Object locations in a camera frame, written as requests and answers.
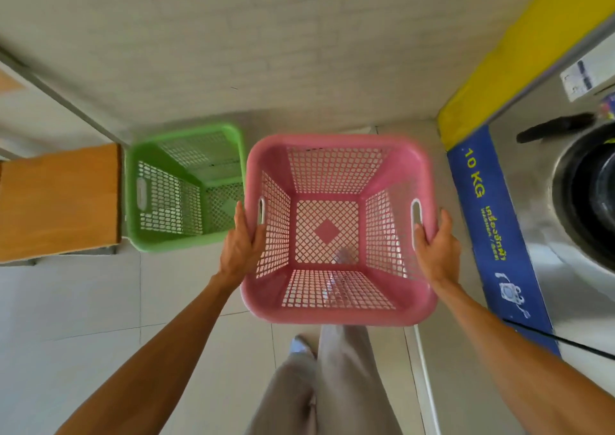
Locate person's right hand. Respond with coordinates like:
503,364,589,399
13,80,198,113
412,208,463,297

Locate person's left hand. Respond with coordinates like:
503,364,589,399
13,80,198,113
218,200,268,291

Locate pink plastic laundry basket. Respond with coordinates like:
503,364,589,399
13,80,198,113
240,134,440,327

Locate person's left forearm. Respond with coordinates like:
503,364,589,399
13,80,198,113
54,274,243,435

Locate person's right forearm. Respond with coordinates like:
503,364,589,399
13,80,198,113
434,279,615,435

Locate blue sign panel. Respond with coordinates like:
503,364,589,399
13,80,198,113
446,125,562,357

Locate silver washing machine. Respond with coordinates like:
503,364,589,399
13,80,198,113
489,30,615,383

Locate green plastic laundry basket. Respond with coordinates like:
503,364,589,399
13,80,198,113
124,122,247,253

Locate round washing machine door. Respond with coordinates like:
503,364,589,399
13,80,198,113
552,121,615,282

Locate light blue shoe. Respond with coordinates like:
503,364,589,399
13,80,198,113
290,334,316,359

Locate wooden bench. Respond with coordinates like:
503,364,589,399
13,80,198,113
0,142,122,264

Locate grey trousers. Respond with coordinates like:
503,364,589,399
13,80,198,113
246,324,403,435

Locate yellow panel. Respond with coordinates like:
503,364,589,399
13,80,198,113
437,0,615,152

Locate white label sticker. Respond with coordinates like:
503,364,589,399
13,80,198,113
559,44,615,103

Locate black door handle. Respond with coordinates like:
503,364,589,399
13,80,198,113
516,112,597,144

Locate grey metal door frame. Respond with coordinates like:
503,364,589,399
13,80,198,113
0,44,129,148

